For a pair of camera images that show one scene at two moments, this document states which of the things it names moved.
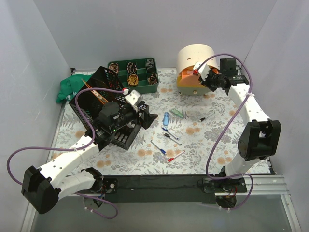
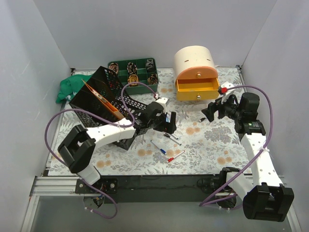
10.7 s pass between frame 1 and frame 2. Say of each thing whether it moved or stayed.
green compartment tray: stayed
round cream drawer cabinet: moved
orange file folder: stayed
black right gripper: moved
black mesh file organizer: stayed
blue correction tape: stayed
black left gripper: moved
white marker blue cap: stayed
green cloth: stayed
